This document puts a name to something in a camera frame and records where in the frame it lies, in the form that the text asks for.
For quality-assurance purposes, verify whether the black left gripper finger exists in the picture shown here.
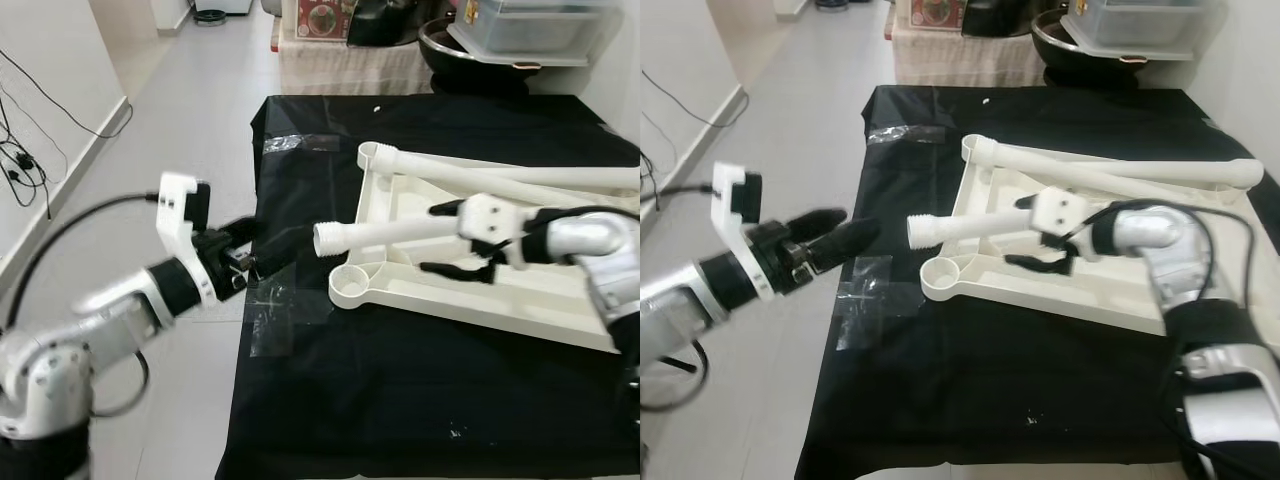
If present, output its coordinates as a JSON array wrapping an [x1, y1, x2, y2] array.
[[213, 214, 265, 251], [250, 224, 323, 280], [805, 217, 883, 277], [785, 207, 851, 243]]

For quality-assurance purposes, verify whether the large clear tape patch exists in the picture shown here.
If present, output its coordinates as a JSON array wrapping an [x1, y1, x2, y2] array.
[[835, 255, 921, 351], [248, 270, 336, 359]]

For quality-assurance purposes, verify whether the narrow clear tape strip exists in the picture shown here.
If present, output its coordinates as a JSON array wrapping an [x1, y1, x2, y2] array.
[[868, 125, 946, 146], [262, 132, 341, 156]]

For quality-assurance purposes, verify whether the black table cloth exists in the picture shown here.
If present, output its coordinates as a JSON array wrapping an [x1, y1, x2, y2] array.
[[215, 93, 641, 480], [795, 85, 1280, 480]]

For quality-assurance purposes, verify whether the black round bowl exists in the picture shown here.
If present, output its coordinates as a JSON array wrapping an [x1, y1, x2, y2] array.
[[1030, 8, 1151, 89], [418, 18, 546, 96]]

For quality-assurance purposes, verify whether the beige patterned bench cloth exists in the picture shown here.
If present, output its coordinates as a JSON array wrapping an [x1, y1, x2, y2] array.
[[888, 20, 1051, 89], [275, 35, 436, 96]]

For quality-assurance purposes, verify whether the black plastic bag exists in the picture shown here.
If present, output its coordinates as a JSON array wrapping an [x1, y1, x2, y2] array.
[[962, 0, 1041, 39], [348, 0, 431, 46]]

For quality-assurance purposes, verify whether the clear plastic storage box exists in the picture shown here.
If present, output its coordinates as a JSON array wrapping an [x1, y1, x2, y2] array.
[[1060, 0, 1226, 63], [448, 0, 626, 69]]

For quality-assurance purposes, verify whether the red printed carton box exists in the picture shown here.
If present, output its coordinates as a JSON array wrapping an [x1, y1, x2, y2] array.
[[295, 0, 351, 41], [910, 0, 966, 29]]

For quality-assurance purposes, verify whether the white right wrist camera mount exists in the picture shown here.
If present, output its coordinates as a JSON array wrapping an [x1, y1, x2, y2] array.
[[1030, 187, 1096, 251], [457, 193, 531, 263]]

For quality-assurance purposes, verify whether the thin black wall cable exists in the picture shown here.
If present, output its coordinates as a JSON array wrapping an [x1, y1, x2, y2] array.
[[640, 68, 723, 206], [0, 48, 113, 221]]

